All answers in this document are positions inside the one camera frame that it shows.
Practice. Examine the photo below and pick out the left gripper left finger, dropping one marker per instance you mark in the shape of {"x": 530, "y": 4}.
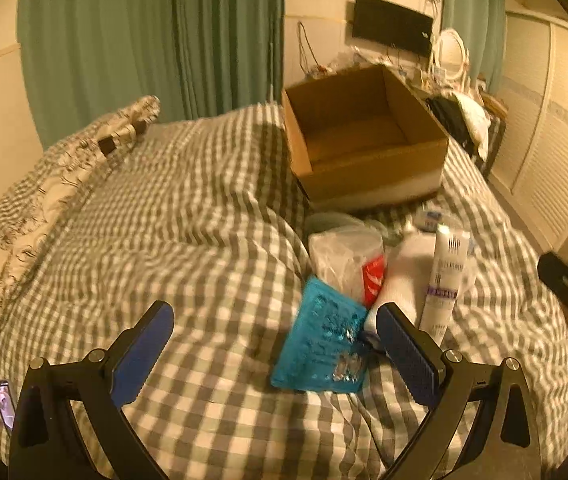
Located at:
{"x": 46, "y": 442}

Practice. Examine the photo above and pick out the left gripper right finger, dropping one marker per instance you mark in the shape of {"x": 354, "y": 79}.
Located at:
{"x": 503, "y": 441}

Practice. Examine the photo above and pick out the white lotion tube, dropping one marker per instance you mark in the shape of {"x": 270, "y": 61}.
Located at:
{"x": 450, "y": 255}

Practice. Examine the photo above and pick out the small white blue bottle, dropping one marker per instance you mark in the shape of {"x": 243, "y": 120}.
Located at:
{"x": 428, "y": 220}

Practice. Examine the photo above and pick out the white socks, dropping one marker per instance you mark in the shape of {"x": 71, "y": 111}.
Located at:
{"x": 405, "y": 282}

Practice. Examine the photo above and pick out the blue sequin pouch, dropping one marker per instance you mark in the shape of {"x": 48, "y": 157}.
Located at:
{"x": 324, "y": 351}

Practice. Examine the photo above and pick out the clear plastic bag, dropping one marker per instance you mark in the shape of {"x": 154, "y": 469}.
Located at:
{"x": 350, "y": 259}

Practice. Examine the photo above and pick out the grey green cloth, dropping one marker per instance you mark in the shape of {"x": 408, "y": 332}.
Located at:
{"x": 327, "y": 220}

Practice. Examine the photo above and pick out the smartphone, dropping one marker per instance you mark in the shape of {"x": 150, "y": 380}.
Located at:
{"x": 6, "y": 406}

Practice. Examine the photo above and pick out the white louvered wardrobe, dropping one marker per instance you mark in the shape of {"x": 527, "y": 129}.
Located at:
{"x": 531, "y": 167}

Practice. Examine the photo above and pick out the floral patterned pillow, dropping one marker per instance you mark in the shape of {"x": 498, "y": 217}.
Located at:
{"x": 34, "y": 206}

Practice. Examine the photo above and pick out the white garment on chair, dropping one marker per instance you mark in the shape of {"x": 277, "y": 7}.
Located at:
{"x": 477, "y": 122}

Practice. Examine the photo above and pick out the brown cardboard box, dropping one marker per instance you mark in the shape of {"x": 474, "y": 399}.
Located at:
{"x": 361, "y": 139}

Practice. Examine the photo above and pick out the white oval vanity mirror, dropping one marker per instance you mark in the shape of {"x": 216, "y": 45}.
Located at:
{"x": 450, "y": 59}

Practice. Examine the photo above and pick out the grey checkered duvet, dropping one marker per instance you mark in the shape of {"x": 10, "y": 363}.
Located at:
{"x": 207, "y": 217}

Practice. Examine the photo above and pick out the small green curtain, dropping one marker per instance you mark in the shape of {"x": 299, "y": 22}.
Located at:
{"x": 481, "y": 25}

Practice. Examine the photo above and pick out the large green curtain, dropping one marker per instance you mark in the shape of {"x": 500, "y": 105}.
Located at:
{"x": 84, "y": 58}

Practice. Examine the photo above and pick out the black wall television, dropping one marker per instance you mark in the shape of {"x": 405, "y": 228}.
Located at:
{"x": 394, "y": 26}

